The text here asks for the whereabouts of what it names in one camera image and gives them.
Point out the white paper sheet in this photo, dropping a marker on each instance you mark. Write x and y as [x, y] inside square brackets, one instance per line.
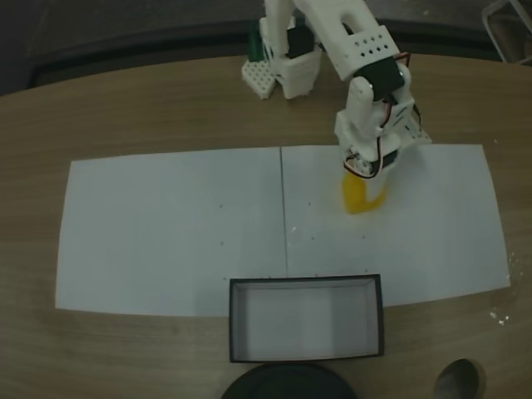
[415, 232]
[166, 232]

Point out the grey oval object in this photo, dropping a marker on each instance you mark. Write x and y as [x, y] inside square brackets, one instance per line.
[459, 380]

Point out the white perforated base plate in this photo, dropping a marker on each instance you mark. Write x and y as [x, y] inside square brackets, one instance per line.
[258, 79]

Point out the yellow square block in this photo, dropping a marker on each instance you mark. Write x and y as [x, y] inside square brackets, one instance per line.
[353, 197]

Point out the dark box with white inside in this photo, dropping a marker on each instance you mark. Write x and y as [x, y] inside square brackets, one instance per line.
[305, 320]

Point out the green table clamp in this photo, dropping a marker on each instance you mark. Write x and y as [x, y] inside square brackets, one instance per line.
[255, 41]

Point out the white perforated camera mount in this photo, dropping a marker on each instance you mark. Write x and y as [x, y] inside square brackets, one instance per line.
[415, 133]

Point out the black round object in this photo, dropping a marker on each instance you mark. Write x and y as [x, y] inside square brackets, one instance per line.
[289, 384]

